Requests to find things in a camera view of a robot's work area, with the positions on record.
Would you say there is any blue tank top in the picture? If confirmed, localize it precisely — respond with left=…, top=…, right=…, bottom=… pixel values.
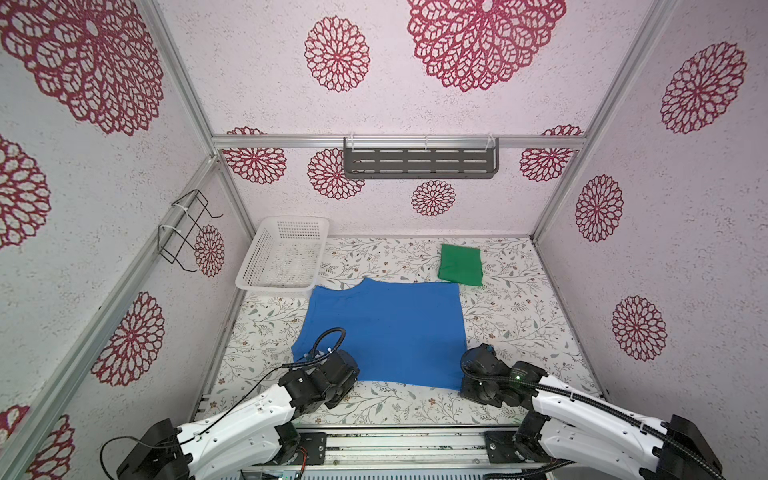
left=291, top=278, right=467, bottom=391

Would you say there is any green tank top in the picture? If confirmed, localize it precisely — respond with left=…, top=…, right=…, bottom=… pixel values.
left=438, top=244, right=483, bottom=287

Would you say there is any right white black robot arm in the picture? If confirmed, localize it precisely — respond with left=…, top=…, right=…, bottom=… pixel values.
left=460, top=344, right=723, bottom=479

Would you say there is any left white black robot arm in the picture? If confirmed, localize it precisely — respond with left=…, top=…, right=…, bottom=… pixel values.
left=108, top=350, right=360, bottom=479

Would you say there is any white plastic basket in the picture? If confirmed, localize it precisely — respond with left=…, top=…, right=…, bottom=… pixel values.
left=235, top=216, right=330, bottom=298

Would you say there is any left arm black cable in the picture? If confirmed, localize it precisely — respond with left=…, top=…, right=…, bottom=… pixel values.
left=98, top=326, right=348, bottom=480

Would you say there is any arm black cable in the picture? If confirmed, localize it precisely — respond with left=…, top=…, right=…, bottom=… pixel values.
left=98, top=326, right=348, bottom=480
left=460, top=353, right=727, bottom=480

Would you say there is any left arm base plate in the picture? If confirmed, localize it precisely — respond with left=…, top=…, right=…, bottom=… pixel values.
left=282, top=432, right=328, bottom=467

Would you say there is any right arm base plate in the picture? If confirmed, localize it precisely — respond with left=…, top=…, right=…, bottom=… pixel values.
left=483, top=430, right=539, bottom=464

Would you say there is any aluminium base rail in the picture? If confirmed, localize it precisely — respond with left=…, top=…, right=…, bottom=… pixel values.
left=241, top=426, right=539, bottom=479

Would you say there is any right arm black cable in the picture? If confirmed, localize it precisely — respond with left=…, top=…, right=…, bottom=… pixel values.
left=460, top=353, right=727, bottom=480

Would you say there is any black wire wall rack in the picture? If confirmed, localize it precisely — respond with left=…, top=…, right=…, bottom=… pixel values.
left=155, top=189, right=225, bottom=277

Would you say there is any grey slotted wall shelf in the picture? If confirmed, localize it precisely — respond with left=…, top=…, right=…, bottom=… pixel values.
left=342, top=138, right=500, bottom=180

